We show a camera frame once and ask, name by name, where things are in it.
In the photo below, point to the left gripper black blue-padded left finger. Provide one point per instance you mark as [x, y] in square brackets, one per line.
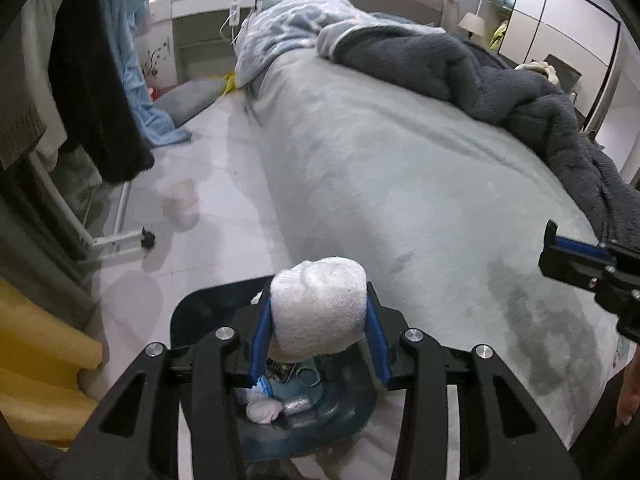
[133, 433]

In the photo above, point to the green cat bed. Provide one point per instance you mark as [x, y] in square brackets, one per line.
[542, 68]

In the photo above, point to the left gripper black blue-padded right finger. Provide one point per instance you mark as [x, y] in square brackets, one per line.
[503, 434]

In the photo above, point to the white wardrobe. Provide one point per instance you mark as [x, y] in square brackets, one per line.
[579, 38]

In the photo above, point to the yellow curtain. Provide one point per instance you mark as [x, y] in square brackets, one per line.
[41, 358]

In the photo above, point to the grey floor cushion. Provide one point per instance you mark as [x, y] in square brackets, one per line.
[189, 99]

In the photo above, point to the black white sock ball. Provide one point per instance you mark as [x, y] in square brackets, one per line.
[263, 411]

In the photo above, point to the light blue hanging towel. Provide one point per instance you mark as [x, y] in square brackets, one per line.
[121, 19]

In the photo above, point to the white vanity desk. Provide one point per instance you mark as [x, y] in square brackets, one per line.
[179, 40]

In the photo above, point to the white hanging garment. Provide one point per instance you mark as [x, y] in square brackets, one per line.
[30, 121]

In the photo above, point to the dark grey fleece blanket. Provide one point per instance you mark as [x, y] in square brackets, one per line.
[448, 68]

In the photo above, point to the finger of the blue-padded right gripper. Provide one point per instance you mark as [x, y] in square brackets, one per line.
[584, 249]

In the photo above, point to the grey-green sheeted bed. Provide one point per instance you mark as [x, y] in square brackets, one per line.
[446, 214]

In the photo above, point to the black hanging garment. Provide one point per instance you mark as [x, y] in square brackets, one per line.
[88, 94]

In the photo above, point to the dark teal trash bin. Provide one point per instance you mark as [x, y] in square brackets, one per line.
[325, 400]

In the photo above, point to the person's right hand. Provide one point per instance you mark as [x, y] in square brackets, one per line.
[629, 398]

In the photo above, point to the white power strip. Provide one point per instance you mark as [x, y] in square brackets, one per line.
[234, 14]

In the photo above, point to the blue white patterned duvet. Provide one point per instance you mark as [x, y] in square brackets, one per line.
[280, 26]

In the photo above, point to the white bedside lamp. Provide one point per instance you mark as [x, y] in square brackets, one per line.
[473, 25]

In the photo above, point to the white clothes rack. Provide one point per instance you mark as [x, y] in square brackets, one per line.
[93, 209]

